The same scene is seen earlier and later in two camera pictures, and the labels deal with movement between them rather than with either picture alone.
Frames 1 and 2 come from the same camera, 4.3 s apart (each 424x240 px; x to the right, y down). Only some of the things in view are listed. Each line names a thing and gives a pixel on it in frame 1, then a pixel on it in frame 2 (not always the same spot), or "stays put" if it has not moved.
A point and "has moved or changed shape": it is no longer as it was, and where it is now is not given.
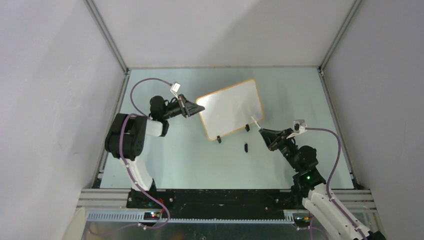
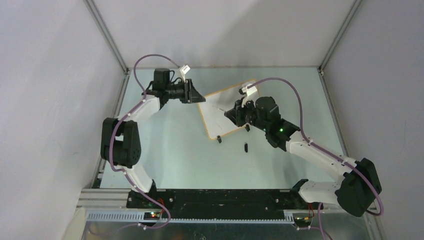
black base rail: (214, 203) stays put
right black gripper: (274, 139) → (237, 115)
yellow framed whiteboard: (231, 108) stays put
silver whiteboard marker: (255, 121) has moved or changed shape
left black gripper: (187, 108) → (191, 95)
